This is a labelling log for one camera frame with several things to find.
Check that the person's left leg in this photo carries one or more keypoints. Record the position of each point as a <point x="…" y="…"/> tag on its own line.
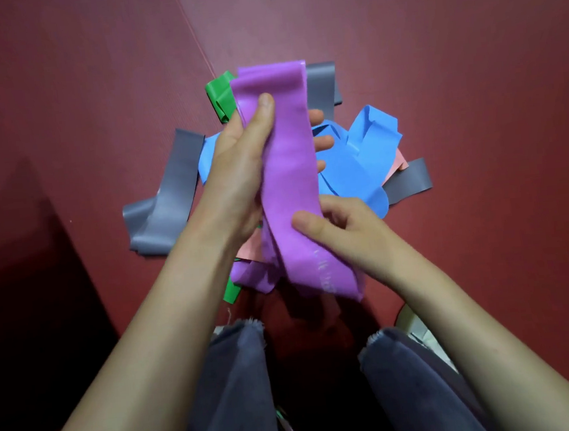
<point x="236" y="400"/>

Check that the person's right forearm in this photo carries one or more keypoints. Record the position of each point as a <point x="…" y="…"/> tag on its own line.
<point x="497" y="373"/>

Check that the person's right shoe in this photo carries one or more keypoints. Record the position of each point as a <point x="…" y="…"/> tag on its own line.
<point x="413" y="323"/>

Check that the green resistance band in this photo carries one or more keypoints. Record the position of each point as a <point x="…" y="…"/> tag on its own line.
<point x="222" y="96"/>

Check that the purple resistance band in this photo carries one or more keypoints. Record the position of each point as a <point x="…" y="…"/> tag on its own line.
<point x="286" y="173"/>

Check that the blue resistance band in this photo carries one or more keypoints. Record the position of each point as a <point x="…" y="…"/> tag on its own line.
<point x="372" y="140"/>

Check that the person's right hand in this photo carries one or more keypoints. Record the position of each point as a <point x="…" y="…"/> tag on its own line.
<point x="356" y="241"/>

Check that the person's left hand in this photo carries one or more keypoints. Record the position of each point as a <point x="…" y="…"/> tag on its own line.
<point x="232" y="187"/>

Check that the person's left forearm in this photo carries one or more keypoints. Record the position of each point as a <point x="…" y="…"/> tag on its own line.
<point x="144" y="374"/>

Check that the pink resistance band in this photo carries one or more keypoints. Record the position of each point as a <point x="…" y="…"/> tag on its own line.
<point x="250" y="248"/>

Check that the grey resistance band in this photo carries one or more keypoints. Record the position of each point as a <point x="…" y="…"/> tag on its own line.
<point x="173" y="197"/>

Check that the person's leg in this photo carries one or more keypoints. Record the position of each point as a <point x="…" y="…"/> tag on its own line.
<point x="414" y="395"/>
<point x="236" y="400"/>

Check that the person's right leg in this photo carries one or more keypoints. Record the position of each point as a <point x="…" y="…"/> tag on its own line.
<point x="414" y="395"/>

